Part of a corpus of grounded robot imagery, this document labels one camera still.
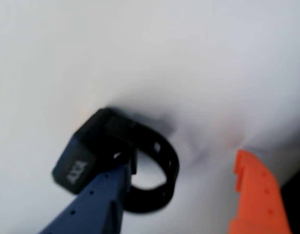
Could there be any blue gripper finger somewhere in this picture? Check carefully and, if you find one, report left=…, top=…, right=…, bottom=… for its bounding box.
left=39, top=149, right=138, bottom=234

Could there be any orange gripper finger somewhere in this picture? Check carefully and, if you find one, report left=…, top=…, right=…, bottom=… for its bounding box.
left=227, top=149, right=292, bottom=234

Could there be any small black ring gadget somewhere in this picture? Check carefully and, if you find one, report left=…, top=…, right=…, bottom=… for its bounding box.
left=51, top=107, right=181, bottom=215

